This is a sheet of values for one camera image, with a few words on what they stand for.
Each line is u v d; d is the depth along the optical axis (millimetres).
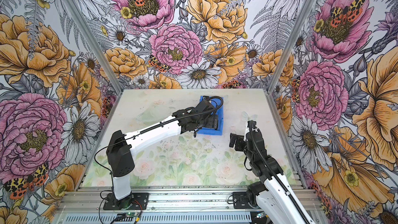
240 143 688
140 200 740
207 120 720
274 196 489
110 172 526
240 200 740
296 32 893
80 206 745
